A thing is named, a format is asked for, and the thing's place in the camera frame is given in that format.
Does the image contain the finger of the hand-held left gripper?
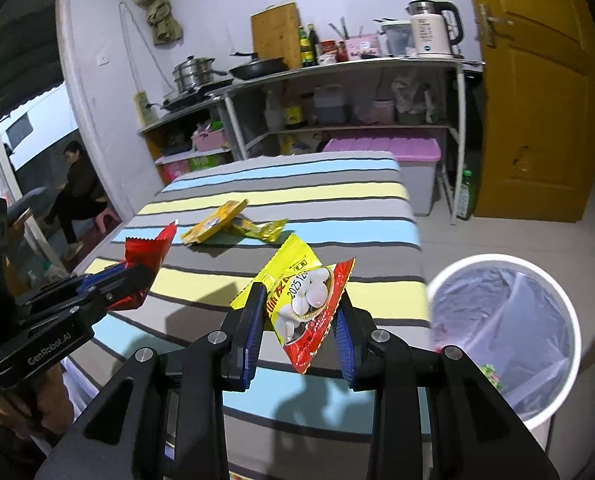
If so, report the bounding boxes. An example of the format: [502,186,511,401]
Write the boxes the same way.
[16,262,129,309]
[23,264,158,342]

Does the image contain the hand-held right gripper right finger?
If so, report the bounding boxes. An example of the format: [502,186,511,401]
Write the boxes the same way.
[333,295,561,480]

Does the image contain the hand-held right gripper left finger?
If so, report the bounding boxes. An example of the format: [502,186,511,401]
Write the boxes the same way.
[34,281,268,480]

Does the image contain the red foil wrapper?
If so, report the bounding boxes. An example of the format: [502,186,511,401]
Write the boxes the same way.
[108,220,179,310]

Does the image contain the yellow and red snack bag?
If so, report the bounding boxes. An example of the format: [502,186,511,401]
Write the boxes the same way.
[230,233,357,375]

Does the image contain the clear plastic bin liner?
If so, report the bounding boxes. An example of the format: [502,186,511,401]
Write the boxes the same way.
[430,265,573,408]

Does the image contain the green snack wrapper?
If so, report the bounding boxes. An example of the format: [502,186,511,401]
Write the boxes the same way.
[480,364,503,391]

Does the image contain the white round trash bin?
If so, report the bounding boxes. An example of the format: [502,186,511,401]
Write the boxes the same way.
[426,254,581,453]

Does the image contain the person's left hand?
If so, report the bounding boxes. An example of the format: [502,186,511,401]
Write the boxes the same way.
[0,360,75,443]

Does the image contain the pink plastic stool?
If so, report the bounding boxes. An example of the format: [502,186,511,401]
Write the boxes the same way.
[84,207,120,233]

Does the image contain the small yellow wrapper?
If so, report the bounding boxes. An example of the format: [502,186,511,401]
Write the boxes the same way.
[231,215,289,244]

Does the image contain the pink and green carton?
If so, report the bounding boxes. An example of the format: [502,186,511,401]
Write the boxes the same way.
[156,152,230,186]

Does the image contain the striped bed sheet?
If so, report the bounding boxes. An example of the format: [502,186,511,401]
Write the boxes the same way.
[60,151,433,480]

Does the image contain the pink plastic basket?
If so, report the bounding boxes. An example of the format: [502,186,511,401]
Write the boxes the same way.
[191,127,228,153]

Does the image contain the small metal shelf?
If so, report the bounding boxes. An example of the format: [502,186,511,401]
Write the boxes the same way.
[137,95,233,186]

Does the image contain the green glass bottle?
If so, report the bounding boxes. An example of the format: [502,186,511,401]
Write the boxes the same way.
[457,170,478,221]

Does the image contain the pink-lid storage box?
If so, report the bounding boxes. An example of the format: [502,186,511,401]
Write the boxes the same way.
[322,136,442,217]

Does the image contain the black induction cooker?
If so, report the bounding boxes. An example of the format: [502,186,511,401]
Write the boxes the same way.
[161,77,235,111]

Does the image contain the steel steamer pot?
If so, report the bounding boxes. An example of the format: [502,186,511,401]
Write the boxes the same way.
[172,56,227,93]

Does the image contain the pink plastic bucket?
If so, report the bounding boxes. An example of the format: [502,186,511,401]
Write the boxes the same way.
[370,99,397,125]

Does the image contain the cooking oil bottle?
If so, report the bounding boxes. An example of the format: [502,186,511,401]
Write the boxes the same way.
[283,92,305,128]

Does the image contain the translucent plastic jug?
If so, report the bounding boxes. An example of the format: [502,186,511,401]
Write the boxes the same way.
[313,85,347,125]

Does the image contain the black frying pan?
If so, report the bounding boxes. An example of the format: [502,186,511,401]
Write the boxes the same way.
[228,51,289,81]

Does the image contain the crumpled plastic bags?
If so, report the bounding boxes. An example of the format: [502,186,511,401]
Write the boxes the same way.
[391,72,433,126]

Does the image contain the green hanging cloth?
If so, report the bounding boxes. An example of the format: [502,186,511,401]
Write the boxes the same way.
[127,0,184,46]

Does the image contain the large metal shelf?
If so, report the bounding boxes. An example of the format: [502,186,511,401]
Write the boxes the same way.
[210,56,483,226]

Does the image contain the wooden cutting board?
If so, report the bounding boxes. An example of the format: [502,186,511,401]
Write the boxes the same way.
[250,2,303,71]

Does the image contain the yellow-label oil bottle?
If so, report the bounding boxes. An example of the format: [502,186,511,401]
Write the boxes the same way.
[297,25,313,67]

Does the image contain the pink utensil box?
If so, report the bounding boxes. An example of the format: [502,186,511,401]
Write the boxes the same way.
[344,32,382,59]

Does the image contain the dark sauce bottle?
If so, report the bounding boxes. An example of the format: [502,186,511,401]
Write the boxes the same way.
[307,23,321,66]

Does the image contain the yellow wooden door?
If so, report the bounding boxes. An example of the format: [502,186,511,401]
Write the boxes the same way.
[460,0,595,223]

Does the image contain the clear plastic container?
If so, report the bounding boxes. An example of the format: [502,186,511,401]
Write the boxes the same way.
[380,20,413,57]

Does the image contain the white electric kettle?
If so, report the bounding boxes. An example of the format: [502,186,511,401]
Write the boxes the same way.
[406,0,464,58]

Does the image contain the metal door handle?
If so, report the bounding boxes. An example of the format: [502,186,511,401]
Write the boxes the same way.
[475,4,514,48]

